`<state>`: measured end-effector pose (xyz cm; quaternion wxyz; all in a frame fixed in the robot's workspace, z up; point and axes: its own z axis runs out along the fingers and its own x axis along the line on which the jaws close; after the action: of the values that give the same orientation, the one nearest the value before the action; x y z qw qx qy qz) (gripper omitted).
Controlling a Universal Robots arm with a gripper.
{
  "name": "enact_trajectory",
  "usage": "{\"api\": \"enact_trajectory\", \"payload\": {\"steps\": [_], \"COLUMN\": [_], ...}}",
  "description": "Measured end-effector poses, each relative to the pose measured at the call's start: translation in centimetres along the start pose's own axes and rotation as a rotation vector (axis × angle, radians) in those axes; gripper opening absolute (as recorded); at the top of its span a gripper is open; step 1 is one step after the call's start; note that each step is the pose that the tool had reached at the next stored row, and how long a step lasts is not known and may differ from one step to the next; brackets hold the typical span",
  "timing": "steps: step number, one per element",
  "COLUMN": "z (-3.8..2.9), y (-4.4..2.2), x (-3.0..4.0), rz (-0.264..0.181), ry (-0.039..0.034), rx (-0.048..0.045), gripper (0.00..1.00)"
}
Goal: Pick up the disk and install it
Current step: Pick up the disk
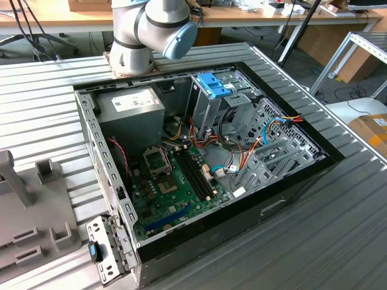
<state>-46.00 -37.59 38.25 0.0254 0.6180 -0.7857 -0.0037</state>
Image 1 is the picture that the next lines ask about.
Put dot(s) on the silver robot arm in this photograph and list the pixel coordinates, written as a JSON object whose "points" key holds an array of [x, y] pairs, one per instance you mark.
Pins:
{"points": [[130, 57]]}

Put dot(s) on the grey metal disk bay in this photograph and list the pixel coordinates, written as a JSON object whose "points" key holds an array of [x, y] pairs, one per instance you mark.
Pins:
{"points": [[257, 179]]}

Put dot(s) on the black RAM slot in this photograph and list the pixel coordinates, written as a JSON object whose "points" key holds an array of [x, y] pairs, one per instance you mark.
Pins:
{"points": [[200, 169], [192, 174]]}

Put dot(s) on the grey metal drive cage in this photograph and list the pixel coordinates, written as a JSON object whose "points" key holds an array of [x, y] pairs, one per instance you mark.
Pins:
{"points": [[205, 111]]}

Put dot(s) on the green motherboard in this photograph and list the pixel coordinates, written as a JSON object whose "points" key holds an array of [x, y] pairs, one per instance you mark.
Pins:
{"points": [[181, 188]]}

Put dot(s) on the blue drive cage latch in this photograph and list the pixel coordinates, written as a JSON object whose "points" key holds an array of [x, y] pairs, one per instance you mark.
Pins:
{"points": [[208, 82]]}

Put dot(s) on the white paper label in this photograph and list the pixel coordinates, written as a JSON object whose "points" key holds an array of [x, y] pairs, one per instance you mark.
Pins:
{"points": [[238, 192]]}

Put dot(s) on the grey power supply unit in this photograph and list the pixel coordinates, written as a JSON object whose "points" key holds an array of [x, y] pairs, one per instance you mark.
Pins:
{"points": [[130, 124]]}

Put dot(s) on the blue expansion slot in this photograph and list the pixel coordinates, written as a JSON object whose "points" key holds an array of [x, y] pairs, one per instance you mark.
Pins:
{"points": [[169, 218]]}

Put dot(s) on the black chipset chip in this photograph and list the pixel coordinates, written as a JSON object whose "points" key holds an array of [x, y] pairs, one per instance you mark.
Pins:
{"points": [[146, 214]]}

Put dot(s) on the black open PC case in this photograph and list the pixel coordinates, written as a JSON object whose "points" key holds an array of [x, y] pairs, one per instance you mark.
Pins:
{"points": [[242, 223]]}

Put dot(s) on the wooden desk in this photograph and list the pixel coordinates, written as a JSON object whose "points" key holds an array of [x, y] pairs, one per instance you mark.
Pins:
{"points": [[257, 16], [60, 16]]}

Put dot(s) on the white papers pile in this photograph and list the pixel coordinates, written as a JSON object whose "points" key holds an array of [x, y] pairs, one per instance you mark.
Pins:
{"points": [[251, 6]]}

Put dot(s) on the black tripod stand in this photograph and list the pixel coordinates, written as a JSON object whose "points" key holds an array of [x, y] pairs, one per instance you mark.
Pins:
{"points": [[300, 28]]}

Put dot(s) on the red black small box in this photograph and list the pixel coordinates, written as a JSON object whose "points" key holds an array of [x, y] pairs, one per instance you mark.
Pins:
{"points": [[276, 5]]}

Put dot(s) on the white boxes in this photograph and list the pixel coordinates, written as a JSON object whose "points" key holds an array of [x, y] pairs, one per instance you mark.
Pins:
{"points": [[290, 11]]}

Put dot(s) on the large brown cardboard box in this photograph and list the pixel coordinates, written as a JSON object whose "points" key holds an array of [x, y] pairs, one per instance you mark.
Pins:
{"points": [[326, 45]]}

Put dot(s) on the grey parts rack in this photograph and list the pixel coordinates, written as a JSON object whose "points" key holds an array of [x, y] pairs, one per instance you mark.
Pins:
{"points": [[36, 211]]}

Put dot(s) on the white side table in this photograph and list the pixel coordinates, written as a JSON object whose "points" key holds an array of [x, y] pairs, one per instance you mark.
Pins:
{"points": [[362, 107]]}

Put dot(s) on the small brown cardboard box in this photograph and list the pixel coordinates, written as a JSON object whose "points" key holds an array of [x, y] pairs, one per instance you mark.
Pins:
{"points": [[87, 4]]}

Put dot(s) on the cardboard box with labels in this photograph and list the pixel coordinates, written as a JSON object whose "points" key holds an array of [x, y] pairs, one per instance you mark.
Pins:
{"points": [[372, 133]]}

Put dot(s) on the office chair base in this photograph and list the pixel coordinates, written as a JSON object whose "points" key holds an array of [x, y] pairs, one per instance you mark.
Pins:
{"points": [[34, 45]]}

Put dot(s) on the pale pink box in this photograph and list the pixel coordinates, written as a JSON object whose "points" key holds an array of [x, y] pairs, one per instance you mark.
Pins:
{"points": [[338, 10]]}

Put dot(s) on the black monitor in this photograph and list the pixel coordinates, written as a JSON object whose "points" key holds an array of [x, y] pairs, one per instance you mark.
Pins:
{"points": [[359, 4]]}

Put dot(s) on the brown arm base plate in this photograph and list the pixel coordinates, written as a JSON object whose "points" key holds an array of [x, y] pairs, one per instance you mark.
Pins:
{"points": [[156, 71]]}

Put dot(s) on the silver slot cover bracket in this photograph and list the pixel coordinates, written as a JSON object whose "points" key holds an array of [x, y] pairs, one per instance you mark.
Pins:
{"points": [[97, 227]]}

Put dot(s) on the grey metal shelf frame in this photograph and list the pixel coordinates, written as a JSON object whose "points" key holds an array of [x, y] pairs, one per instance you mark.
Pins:
{"points": [[370, 49]]}

